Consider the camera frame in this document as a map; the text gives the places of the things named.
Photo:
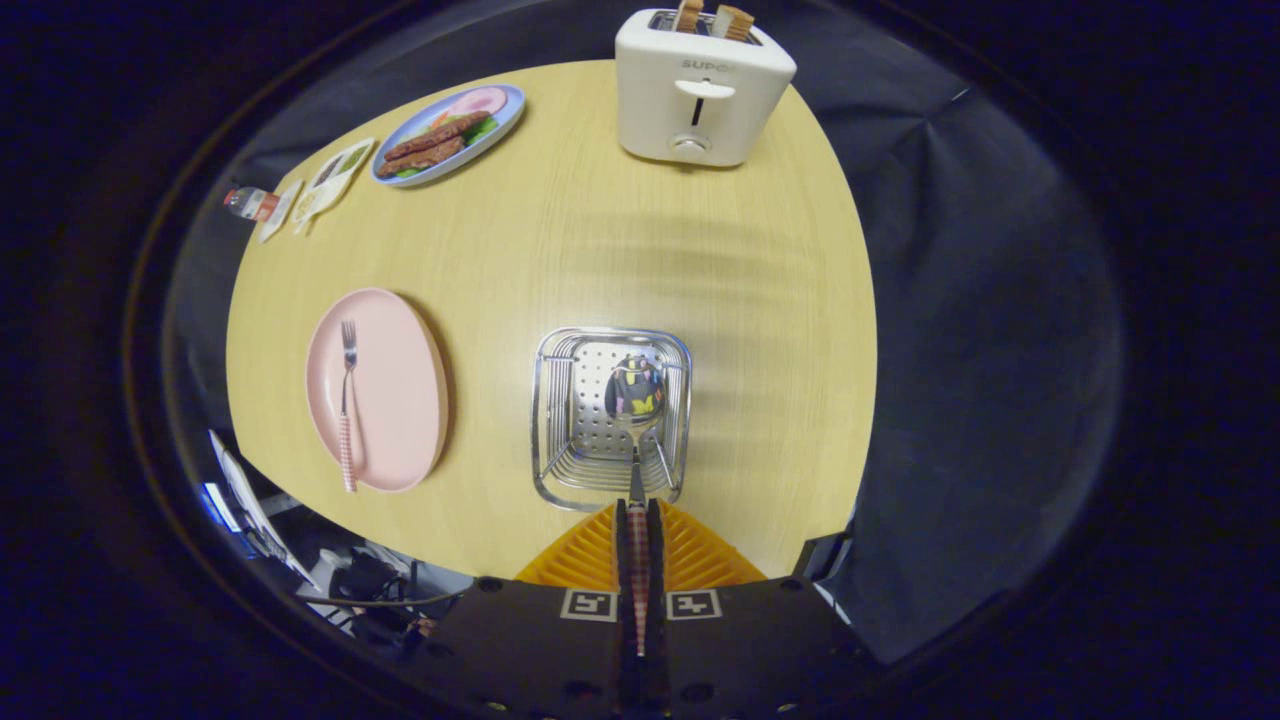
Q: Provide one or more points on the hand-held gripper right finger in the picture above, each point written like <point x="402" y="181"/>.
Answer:
<point x="656" y="560"/>

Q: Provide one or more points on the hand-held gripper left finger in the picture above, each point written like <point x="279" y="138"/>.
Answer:
<point x="622" y="560"/>

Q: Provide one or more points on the black table clamp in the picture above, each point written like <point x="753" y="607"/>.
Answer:
<point x="825" y="560"/>

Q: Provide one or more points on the pink round plate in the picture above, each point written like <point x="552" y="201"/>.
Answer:
<point x="400" y="380"/>

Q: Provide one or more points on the white paper sheets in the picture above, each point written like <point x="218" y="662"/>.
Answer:
<point x="250" y="505"/>

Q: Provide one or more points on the brown sausage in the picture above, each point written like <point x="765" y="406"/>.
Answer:
<point x="420" y="158"/>
<point x="435" y="135"/>

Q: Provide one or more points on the green lettuce leaves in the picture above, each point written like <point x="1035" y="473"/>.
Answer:
<point x="483" y="130"/>

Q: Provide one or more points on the blue oval plate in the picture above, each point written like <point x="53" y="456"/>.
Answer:
<point x="506" y="112"/>

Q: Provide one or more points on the white compartment sauce tray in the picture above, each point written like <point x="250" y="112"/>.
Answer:
<point x="335" y="175"/>

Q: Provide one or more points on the pink ham slice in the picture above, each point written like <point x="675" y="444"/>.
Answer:
<point x="480" y="101"/>

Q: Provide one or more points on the white square coaster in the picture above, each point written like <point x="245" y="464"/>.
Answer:
<point x="283" y="208"/>

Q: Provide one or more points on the white toaster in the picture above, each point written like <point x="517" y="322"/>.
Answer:
<point x="700" y="60"/>

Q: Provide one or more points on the clear water bottle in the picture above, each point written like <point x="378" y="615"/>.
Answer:
<point x="250" y="203"/>

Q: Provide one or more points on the toast slice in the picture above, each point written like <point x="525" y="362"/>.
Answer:
<point x="687" y="15"/>
<point x="735" y="24"/>

